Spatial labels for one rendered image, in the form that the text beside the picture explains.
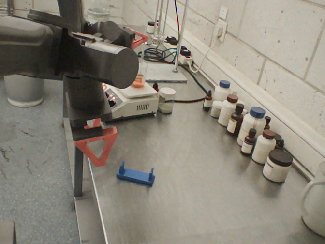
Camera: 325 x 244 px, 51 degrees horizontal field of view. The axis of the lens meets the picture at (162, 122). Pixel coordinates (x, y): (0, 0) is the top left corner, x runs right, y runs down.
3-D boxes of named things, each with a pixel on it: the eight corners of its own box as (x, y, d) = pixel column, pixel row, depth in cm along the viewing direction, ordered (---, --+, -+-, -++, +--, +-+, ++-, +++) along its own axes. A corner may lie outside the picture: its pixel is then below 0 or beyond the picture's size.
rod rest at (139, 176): (115, 176, 90) (116, 165, 89) (119, 169, 93) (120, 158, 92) (152, 185, 89) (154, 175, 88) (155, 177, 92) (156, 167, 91)
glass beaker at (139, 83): (145, 83, 126) (148, 62, 122) (145, 91, 120) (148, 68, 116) (125, 82, 125) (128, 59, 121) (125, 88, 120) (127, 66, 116)
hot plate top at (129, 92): (127, 98, 114) (127, 96, 114) (112, 83, 123) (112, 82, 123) (158, 95, 121) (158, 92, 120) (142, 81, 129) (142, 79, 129)
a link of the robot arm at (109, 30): (68, 18, 103) (65, 45, 102) (82, 4, 94) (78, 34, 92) (105, 29, 110) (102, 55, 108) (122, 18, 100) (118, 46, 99)
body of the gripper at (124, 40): (119, 24, 113) (98, 24, 109) (134, 33, 106) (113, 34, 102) (117, 43, 116) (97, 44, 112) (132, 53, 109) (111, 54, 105)
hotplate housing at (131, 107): (105, 123, 114) (106, 101, 110) (90, 105, 123) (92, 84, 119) (161, 114, 125) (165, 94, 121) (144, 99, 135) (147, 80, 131)
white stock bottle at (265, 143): (254, 163, 105) (263, 136, 101) (249, 153, 110) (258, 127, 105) (271, 165, 106) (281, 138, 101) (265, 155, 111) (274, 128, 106)
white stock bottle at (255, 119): (257, 140, 118) (268, 107, 112) (258, 151, 112) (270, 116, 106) (236, 136, 119) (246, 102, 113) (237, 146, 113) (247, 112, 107)
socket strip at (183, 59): (182, 65, 177) (184, 56, 175) (159, 41, 209) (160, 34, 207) (192, 65, 179) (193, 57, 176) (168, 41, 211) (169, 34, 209)
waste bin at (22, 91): (1, 109, 258) (-4, 55, 238) (5, 91, 284) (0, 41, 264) (47, 109, 269) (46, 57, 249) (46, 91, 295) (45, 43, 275)
